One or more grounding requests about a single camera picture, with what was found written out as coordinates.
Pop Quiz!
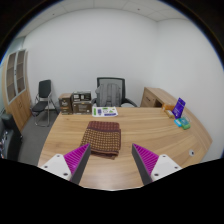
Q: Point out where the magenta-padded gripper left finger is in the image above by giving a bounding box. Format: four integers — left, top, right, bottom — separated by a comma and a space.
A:
39, 142, 92, 186

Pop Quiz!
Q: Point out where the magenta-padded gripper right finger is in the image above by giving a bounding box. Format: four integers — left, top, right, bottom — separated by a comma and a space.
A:
131, 143, 183, 186

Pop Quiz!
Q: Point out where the brown patterned towel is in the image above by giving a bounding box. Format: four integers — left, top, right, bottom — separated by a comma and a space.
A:
79, 120, 122, 160

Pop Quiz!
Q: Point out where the small blue box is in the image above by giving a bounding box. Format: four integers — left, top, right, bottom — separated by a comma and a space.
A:
173, 117, 185, 128

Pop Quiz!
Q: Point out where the brown labelled cardboard box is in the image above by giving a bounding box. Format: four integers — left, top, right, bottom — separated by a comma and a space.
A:
71, 101, 93, 115

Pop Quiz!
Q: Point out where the printed sticker sheet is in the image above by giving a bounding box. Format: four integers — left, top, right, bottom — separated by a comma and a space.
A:
91, 106, 119, 118

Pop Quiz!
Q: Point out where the dark brown cardboard box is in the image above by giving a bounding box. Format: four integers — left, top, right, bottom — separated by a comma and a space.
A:
58, 92, 74, 115

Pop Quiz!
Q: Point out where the orange wooden card holder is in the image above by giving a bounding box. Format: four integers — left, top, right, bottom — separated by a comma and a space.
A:
161, 103, 176, 119

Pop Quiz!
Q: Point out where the wooden side drawer unit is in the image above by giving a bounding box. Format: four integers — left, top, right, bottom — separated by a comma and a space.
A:
140, 86, 178, 109

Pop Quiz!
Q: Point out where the purple standing sign card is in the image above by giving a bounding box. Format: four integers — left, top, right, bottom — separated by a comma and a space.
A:
171, 97, 187, 120

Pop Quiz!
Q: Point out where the grey backpack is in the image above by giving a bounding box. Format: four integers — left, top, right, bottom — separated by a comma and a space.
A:
95, 83, 122, 108

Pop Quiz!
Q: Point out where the black leather armchair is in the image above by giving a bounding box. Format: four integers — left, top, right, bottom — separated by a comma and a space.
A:
0, 113, 24, 163

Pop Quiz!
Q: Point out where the wooden cabinet with glass doors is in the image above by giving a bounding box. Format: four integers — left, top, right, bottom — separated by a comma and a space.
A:
1, 49, 33, 132

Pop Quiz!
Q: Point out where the black folding chair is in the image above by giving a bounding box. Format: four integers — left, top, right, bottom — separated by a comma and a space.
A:
30, 79, 58, 128

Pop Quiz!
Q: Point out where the black mesh office chair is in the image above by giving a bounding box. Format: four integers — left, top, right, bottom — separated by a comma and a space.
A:
91, 76, 138, 108

